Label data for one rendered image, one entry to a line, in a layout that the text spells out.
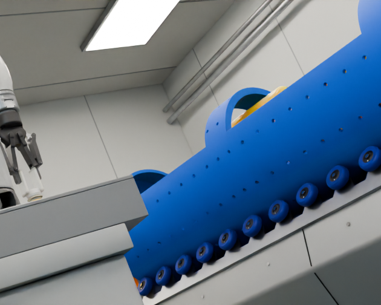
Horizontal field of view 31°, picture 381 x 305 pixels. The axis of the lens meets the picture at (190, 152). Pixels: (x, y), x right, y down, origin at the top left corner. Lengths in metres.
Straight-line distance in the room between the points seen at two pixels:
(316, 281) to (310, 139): 0.25
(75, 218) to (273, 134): 0.43
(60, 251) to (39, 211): 0.06
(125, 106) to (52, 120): 0.83
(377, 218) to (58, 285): 0.53
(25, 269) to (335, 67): 0.59
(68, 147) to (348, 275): 5.56
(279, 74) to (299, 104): 4.87
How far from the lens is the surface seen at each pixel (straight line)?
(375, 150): 1.19
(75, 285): 0.98
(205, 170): 1.38
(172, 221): 1.48
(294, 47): 5.93
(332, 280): 1.25
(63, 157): 6.59
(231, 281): 1.41
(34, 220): 0.97
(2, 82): 1.97
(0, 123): 1.93
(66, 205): 1.00
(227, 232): 1.42
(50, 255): 0.96
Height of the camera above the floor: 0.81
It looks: 14 degrees up
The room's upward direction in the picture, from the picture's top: 24 degrees counter-clockwise
